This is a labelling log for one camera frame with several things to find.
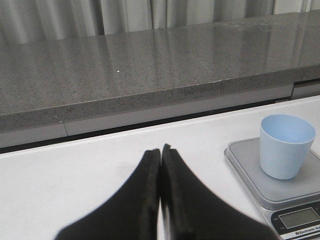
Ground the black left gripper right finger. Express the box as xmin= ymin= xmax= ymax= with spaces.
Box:
xmin=160 ymin=144 xmax=278 ymax=240

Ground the light blue plastic cup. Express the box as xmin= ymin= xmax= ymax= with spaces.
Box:
xmin=259 ymin=114 xmax=316 ymax=180

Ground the silver digital kitchen scale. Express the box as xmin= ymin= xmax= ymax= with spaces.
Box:
xmin=224 ymin=137 xmax=320 ymax=240

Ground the grey curtain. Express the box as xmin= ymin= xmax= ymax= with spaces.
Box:
xmin=0 ymin=0 xmax=320 ymax=46

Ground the grey stone counter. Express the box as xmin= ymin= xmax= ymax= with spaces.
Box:
xmin=0 ymin=11 xmax=320 ymax=153

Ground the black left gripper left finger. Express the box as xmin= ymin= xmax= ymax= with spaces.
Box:
xmin=56 ymin=149 xmax=161 ymax=240

